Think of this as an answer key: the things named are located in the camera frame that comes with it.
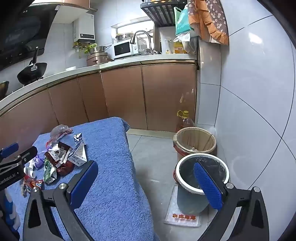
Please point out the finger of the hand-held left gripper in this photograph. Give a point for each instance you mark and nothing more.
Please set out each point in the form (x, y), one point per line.
(29, 155)
(9, 150)

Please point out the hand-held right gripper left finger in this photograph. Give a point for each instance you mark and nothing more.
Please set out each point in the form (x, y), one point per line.
(84, 183)

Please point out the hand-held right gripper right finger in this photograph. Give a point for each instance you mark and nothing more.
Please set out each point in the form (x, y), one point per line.
(207, 187)

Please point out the white rimmed trash bin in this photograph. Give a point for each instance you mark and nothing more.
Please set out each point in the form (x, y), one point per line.
(185, 201)

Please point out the silver white foil wrapper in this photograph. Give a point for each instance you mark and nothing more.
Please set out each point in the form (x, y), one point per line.
(78, 153)

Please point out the beige trash bin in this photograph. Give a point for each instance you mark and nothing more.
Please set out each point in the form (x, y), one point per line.
(208, 148)

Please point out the person's left hand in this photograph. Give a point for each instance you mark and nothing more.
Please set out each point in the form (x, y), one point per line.
(10, 208)

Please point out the purple candy wrapper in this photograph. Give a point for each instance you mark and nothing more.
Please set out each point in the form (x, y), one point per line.
(38, 162)

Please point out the red clear candy wrapper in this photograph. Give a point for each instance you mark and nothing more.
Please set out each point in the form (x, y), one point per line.
(32, 184)

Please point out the green snack wrapper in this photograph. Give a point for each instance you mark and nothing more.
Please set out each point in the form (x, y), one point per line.
(49, 173)

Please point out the brown snack wrapper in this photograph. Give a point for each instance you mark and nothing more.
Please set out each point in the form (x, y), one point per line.
(61, 166)

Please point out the blue towel covered table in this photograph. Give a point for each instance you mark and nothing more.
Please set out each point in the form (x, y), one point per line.
(111, 162)

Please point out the clear plastic bag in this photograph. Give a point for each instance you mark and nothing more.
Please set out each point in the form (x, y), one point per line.
(60, 131)

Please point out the steel wok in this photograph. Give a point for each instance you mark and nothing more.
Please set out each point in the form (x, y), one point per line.
(3, 89)

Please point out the cooking oil bottle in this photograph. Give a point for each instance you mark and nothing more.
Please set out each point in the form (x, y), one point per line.
(185, 122)

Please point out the black wok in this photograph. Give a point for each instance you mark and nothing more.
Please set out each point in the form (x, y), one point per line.
(32, 71)

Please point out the brown kitchen cabinet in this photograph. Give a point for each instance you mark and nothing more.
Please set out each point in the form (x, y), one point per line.
(122, 97)

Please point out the white bowl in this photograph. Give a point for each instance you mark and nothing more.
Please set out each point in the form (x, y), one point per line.
(71, 68)

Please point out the brown rice cooker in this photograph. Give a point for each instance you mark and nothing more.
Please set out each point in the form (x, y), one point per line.
(97, 59)

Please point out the black range hood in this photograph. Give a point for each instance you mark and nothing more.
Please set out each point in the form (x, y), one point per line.
(20, 30)

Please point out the green leafy plant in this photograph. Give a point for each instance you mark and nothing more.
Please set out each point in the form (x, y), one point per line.
(90, 48)

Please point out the steel saucepan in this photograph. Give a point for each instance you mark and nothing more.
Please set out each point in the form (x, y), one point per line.
(101, 49)

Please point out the white microwave oven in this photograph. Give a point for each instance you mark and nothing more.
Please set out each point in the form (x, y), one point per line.
(121, 48)

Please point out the white water heater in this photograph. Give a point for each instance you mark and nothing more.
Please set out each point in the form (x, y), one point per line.
(84, 25)

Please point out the white plastic bag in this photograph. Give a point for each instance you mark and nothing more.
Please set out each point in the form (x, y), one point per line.
(190, 44)

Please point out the white spray bottle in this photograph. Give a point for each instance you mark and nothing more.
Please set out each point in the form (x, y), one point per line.
(168, 47)

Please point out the steel bowl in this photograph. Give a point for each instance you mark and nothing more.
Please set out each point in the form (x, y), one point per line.
(123, 37)

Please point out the chrome kitchen faucet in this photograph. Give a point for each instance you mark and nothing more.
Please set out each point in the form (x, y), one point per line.
(141, 32)

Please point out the green plastic bag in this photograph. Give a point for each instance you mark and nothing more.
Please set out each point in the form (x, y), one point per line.
(182, 20)

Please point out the floral orange cloth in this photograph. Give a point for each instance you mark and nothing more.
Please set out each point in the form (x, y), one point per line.
(212, 14)

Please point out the black dish rack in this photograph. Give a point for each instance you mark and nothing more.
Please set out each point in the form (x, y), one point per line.
(159, 11)

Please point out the brown wall cabinet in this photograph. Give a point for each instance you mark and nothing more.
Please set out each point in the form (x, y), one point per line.
(76, 3)

